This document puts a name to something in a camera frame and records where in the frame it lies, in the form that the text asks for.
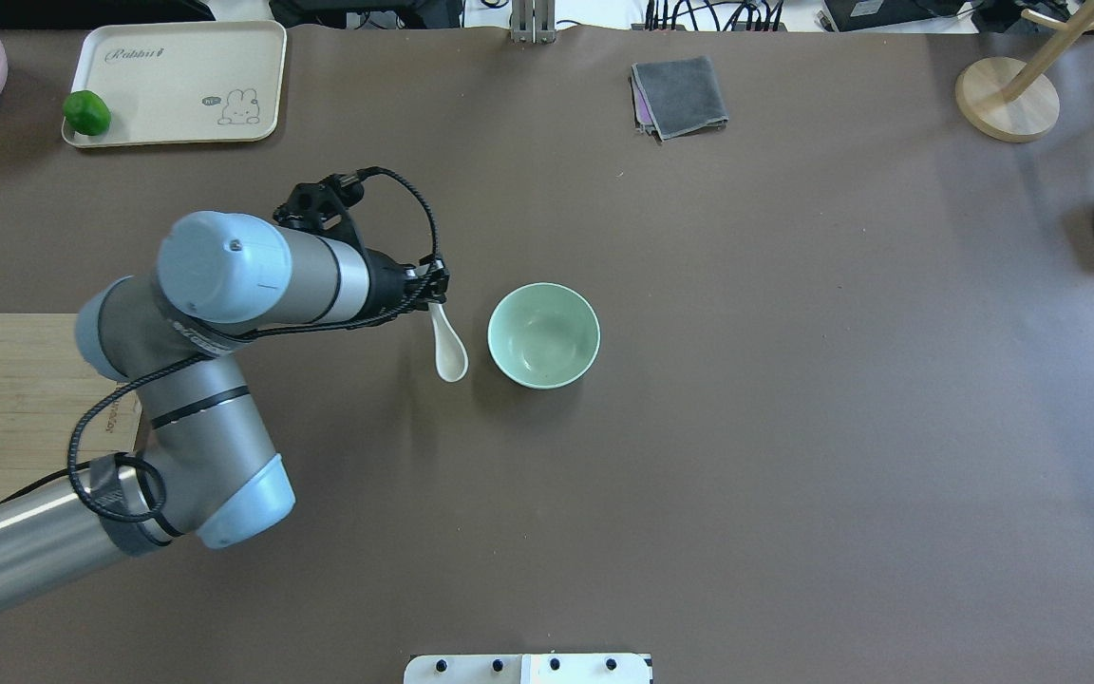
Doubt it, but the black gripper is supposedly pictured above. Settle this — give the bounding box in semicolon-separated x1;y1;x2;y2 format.
361;250;450;328

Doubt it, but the white ceramic spoon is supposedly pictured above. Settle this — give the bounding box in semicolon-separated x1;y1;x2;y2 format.
428;300;470;384

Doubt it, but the light green bowl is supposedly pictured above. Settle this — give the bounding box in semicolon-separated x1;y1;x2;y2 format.
486;282;602;390

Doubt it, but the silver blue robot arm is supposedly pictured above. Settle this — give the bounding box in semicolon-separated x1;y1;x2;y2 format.
0;209;449;612

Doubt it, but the cream tray with bear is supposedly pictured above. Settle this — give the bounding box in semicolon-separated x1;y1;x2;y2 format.
61;19;287;148

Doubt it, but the grey folded cloth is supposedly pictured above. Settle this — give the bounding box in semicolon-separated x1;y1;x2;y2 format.
630;56;729;142

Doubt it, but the green lime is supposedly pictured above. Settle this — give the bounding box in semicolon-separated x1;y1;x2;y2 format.
62;89;112;136

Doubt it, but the bamboo cutting board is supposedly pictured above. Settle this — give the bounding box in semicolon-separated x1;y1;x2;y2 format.
0;314;118;501

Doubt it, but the wooden mug tree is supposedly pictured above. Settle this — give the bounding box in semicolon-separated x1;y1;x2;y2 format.
954;1;1094;143

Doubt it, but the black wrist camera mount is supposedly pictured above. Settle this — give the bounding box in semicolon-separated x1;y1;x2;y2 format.
274;173;365;253

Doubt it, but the aluminium frame post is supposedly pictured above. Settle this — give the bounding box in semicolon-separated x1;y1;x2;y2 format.
509;0;556;45

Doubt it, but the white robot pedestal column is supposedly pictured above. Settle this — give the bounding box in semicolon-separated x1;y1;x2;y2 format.
403;651;654;683

